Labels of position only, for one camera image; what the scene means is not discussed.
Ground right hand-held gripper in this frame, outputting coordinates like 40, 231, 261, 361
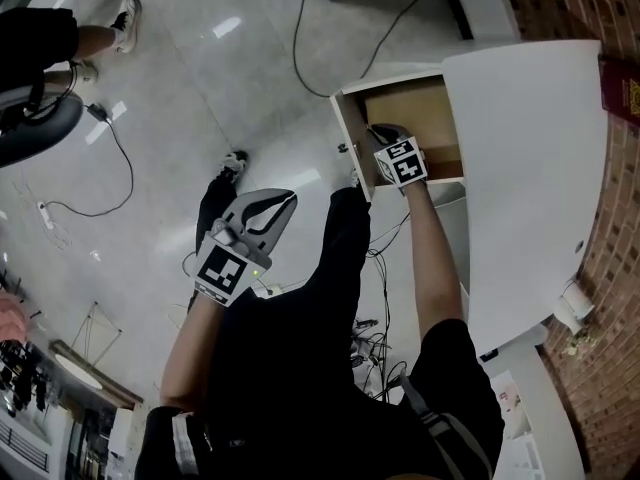
367, 123, 430, 197

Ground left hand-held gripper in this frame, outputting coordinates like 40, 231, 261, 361
191, 187, 299, 310

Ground white wooden drawer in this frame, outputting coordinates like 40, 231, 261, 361
329, 70, 467, 203

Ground person's left forearm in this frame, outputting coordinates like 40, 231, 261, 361
159, 287, 227, 415

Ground person's right forearm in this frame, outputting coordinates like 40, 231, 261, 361
402, 181, 470, 343

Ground person's left white shoe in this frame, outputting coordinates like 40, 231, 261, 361
218, 149, 250, 185

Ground person's black trousers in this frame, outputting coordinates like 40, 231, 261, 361
186, 176, 372, 319

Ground white curved desk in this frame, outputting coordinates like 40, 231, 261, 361
441, 39, 610, 352

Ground white side desk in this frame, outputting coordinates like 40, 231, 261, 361
443, 0, 525, 42

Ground person's black shirt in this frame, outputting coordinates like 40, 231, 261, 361
134, 267, 506, 480

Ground dark red book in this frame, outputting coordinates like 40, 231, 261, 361
596, 54, 640, 130

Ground black round chair seat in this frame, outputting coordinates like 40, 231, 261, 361
0, 85, 85, 169

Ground dried flowers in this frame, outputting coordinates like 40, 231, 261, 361
563, 329, 602, 360

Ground black floor cable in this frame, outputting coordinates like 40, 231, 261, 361
291, 0, 437, 99

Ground black adapter cable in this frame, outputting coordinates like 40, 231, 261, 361
47, 112, 136, 219

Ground tangle of black cables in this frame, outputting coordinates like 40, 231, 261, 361
348, 206, 412, 405

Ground grey shoulder strap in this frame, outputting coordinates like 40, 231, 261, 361
398, 371, 495, 480
169, 411, 202, 480

